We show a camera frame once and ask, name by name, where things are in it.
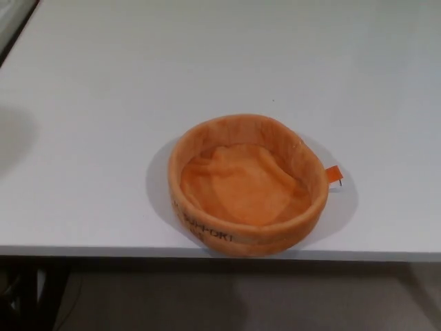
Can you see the black table frame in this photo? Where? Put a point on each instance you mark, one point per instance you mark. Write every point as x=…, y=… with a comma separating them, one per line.
x=20, y=293

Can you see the orange soft plush plate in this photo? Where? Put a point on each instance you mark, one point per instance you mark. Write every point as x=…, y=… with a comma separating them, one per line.
x=248, y=193

